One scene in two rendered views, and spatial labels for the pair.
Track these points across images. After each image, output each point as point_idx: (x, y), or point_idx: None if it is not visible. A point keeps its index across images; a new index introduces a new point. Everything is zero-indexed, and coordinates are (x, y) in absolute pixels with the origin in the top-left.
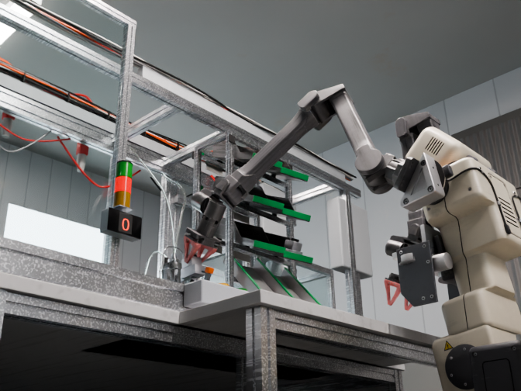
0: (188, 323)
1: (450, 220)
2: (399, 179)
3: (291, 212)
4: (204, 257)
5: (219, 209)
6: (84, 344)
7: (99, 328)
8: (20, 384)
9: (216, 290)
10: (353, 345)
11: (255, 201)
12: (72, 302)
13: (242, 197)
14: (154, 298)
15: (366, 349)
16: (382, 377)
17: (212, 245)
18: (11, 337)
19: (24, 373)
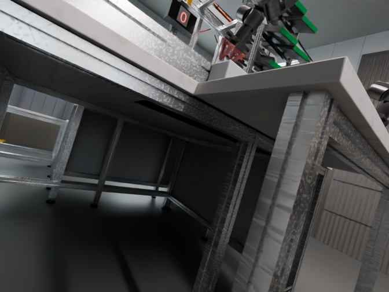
0: (203, 97)
1: None
2: None
3: (298, 51)
4: (233, 59)
5: (258, 17)
6: (129, 96)
7: (81, 65)
8: (126, 113)
9: None
10: (369, 170)
11: (281, 31)
12: (22, 0)
13: (279, 13)
14: (180, 65)
15: (371, 173)
16: (319, 171)
17: (242, 50)
18: (68, 72)
19: (120, 108)
